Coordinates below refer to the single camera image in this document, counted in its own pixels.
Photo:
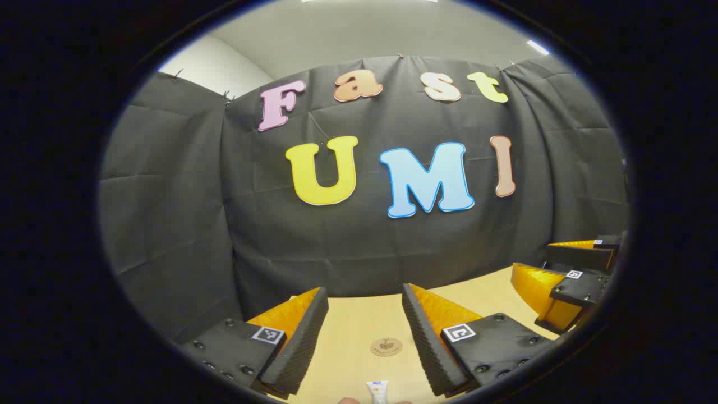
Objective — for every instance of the white toothpaste tube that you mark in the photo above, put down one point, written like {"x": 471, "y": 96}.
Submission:
{"x": 377, "y": 391}

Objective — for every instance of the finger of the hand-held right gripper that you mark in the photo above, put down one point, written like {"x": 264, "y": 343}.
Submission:
{"x": 580, "y": 257}
{"x": 580, "y": 289}

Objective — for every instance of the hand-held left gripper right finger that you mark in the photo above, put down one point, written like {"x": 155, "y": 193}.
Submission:
{"x": 423, "y": 336}

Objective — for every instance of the ceiling light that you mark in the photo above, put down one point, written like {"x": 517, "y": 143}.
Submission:
{"x": 537, "y": 47}

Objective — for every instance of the light wooden desktop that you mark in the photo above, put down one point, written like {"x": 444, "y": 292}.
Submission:
{"x": 359, "y": 325}

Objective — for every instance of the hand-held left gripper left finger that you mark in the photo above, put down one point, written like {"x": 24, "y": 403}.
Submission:
{"x": 305, "y": 336}

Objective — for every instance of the round wooden coaster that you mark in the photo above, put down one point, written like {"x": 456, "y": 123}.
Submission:
{"x": 386, "y": 346}

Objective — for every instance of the black backdrop cloth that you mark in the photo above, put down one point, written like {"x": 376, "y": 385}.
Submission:
{"x": 364, "y": 247}

